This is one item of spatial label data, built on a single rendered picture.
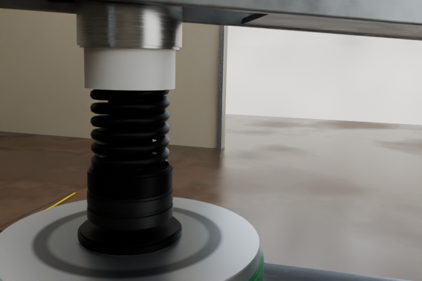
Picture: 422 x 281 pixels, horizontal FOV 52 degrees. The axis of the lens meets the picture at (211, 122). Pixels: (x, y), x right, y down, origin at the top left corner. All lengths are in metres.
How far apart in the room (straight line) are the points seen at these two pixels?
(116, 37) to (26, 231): 0.18
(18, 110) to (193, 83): 2.58
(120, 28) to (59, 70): 5.87
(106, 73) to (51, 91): 5.96
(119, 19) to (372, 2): 0.17
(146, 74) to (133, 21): 0.04
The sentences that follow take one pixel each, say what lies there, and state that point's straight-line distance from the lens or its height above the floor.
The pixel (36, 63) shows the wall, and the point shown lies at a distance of 6.40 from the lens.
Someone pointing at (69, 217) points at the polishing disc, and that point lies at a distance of 0.42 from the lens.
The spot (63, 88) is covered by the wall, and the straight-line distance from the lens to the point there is 6.16.
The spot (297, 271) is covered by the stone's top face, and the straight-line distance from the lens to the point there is 0.43.
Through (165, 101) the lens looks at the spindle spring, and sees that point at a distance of 0.34.
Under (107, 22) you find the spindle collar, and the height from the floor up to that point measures 1.06.
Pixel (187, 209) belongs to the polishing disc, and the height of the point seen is 0.89.
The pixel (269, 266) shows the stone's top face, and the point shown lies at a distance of 0.44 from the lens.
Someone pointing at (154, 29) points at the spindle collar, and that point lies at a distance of 0.32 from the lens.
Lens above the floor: 1.03
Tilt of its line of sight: 8 degrees down
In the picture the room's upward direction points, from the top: 1 degrees clockwise
